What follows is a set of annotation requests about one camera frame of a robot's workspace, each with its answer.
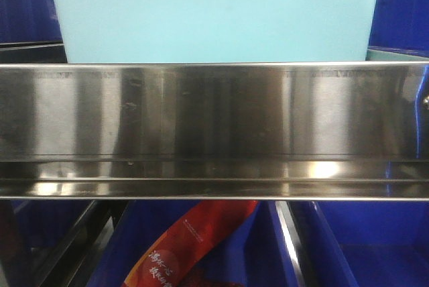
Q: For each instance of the light blue plastic bin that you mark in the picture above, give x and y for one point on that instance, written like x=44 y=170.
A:
x=209 y=31

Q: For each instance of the dark blue bin lower middle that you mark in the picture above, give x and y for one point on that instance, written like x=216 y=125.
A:
x=255 y=255

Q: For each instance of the dark blue bin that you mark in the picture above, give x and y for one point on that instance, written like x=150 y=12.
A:
x=255 y=255
x=25 y=21
x=401 y=25
x=365 y=243

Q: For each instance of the dark blue bin lower right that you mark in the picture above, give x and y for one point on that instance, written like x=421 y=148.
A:
x=365 y=243

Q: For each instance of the dark blue bin upper right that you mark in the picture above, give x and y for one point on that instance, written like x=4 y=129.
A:
x=401 y=25

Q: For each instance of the dark blue bin upper left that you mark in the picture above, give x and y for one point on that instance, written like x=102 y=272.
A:
x=25 y=21

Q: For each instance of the red snack package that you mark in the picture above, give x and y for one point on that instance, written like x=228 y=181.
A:
x=169 y=259

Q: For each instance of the steel shelf divider rail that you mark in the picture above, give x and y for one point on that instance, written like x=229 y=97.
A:
x=292 y=241

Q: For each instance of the stainless steel shelf rail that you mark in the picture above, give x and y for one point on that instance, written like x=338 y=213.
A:
x=294 y=131

